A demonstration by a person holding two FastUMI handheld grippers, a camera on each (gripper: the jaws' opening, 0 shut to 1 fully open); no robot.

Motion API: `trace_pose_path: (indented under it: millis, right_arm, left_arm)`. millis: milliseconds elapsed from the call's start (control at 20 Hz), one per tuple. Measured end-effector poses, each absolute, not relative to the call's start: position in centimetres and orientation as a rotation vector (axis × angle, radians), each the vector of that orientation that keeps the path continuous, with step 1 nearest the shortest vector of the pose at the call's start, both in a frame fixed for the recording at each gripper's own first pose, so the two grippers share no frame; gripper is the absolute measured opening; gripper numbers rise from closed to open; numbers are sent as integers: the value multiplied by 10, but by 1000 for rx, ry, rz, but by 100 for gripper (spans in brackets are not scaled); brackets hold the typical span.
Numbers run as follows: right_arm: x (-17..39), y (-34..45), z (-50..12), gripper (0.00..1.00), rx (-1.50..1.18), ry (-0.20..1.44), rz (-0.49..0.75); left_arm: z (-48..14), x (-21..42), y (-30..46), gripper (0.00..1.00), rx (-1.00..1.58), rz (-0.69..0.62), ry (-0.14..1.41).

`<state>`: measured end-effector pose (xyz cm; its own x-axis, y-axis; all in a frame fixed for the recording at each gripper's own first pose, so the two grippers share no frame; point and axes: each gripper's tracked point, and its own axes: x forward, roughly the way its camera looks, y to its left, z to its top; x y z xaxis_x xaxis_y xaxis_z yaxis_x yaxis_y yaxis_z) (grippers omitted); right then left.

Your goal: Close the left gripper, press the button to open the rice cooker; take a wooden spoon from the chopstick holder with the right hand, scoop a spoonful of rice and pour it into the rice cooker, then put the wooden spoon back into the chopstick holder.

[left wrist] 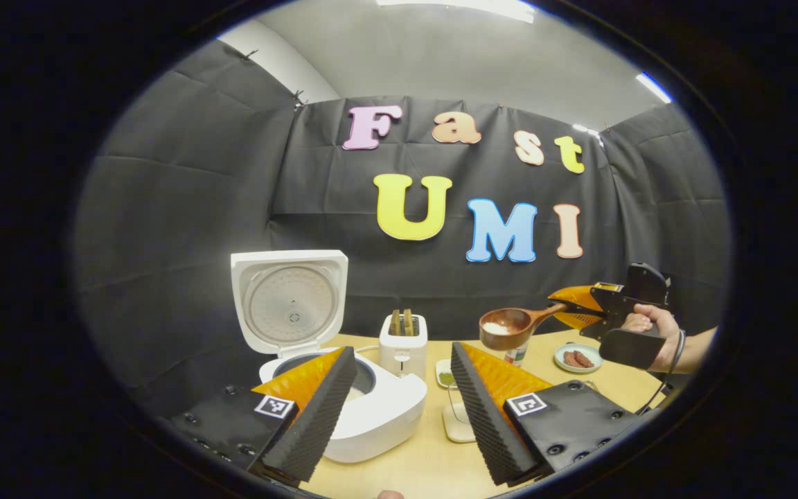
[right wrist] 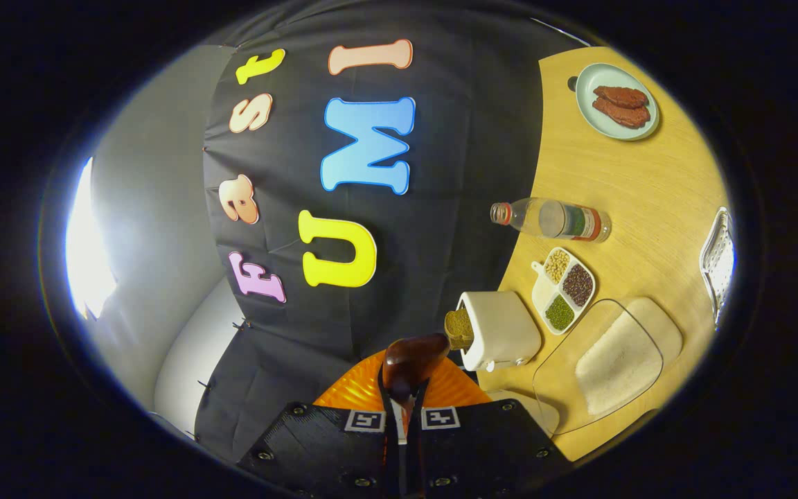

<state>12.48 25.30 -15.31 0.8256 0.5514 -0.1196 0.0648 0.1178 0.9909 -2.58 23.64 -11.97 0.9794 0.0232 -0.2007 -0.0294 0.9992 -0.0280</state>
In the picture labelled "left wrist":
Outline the pale green plate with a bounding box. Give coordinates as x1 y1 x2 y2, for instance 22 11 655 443
553 342 605 374

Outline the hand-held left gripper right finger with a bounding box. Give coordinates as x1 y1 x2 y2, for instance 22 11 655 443
450 341 646 487

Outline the black backdrop cloth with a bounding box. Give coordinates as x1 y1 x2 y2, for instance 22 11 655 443
70 38 732 417

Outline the ceiling light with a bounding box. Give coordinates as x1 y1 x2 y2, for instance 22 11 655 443
635 71 673 105
375 0 537 24

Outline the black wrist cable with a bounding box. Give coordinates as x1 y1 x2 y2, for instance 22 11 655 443
637 329 687 417

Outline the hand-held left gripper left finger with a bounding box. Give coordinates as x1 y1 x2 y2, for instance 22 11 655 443
167 347 358 486

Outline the white toaster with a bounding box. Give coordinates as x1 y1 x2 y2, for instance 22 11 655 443
378 313 429 380

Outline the brown wooden spoon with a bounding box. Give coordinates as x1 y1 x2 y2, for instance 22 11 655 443
478 302 569 351

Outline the white rice cooker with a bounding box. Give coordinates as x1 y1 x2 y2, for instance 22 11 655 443
230 249 429 464

